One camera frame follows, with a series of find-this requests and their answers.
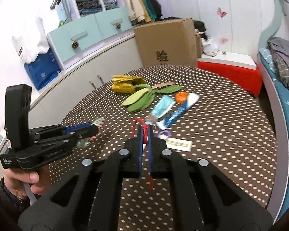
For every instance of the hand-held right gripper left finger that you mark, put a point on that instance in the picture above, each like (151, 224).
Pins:
(140, 139)

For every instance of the teal bunk bed frame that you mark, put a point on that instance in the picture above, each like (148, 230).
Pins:
(275, 12)

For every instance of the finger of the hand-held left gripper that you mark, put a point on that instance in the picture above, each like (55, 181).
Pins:
(86, 134)
(72, 129)

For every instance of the white wardrobe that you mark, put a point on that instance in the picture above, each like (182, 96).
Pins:
(202, 0)

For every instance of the blue face mask packet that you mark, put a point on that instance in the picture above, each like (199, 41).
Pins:
(163, 105)

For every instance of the pale pink butterfly sticker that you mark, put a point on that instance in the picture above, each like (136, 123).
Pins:
(223, 40)

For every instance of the dark folded clothes stack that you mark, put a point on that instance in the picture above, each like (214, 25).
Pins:
(89, 7)

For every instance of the white low cabinet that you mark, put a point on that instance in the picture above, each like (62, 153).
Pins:
(86, 72)

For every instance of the white label strip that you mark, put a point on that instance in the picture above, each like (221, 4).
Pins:
(179, 144)

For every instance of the blue plaid pillow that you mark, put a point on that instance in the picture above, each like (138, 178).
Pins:
(265, 57)

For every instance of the red ribbon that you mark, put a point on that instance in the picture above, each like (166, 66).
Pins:
(135, 127)

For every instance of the large cardboard box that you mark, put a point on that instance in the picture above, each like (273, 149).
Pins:
(163, 38)

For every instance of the clear crinkled plastic wrapper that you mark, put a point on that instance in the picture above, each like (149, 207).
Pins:
(100, 121)

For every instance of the person's left forearm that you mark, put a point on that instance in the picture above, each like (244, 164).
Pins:
(2, 209)

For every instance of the red bench white top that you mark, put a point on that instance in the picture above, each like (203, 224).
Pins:
(231, 74)

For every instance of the blue shopping bag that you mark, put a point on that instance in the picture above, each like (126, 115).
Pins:
(43, 69)

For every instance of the grey duvet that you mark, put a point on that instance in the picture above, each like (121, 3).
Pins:
(286, 57)

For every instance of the cream hanging hoodie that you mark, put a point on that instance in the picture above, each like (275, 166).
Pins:
(128, 2)

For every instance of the small green ornament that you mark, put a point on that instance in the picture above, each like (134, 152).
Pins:
(62, 23)

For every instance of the black clothes heap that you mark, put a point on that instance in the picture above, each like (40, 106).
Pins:
(200, 26)

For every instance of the folded blue jeans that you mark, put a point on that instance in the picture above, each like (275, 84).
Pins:
(110, 4)

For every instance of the orange bottle cap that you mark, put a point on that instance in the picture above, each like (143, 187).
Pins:
(181, 97)

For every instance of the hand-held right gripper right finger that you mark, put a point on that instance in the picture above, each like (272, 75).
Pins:
(149, 144)

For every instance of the white plastic bag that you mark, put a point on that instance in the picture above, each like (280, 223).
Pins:
(210, 48)

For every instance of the person's left hand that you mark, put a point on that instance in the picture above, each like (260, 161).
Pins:
(21, 180)

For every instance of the khaki hanging jacket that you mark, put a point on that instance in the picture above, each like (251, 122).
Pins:
(144, 9)

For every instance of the narrow teal drawer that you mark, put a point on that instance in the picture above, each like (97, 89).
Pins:
(110, 16)

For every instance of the white shopping bag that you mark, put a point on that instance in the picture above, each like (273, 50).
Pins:
(31, 41)

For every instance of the round table dotted brown cloth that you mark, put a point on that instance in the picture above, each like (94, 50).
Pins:
(219, 125)

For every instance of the yellow fabric flower green leaves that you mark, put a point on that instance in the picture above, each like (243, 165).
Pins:
(139, 96)

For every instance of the green hanging jacket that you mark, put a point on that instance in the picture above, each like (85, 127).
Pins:
(150, 4)

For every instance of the wide teal drawer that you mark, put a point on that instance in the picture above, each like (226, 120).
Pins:
(69, 28)

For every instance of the pinecone ornament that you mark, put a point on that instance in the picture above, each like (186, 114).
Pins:
(75, 44)
(118, 25)

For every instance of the blue white tube wrapper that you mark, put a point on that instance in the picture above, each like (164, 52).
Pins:
(183, 110)

